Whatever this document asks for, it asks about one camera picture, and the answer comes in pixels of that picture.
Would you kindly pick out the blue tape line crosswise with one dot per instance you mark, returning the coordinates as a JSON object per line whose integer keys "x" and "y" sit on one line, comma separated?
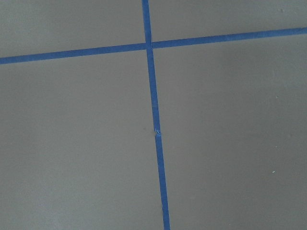
{"x": 156, "y": 45}

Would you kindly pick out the blue tape line lengthwise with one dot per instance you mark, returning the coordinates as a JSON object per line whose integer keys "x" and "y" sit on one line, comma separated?
{"x": 155, "y": 113}

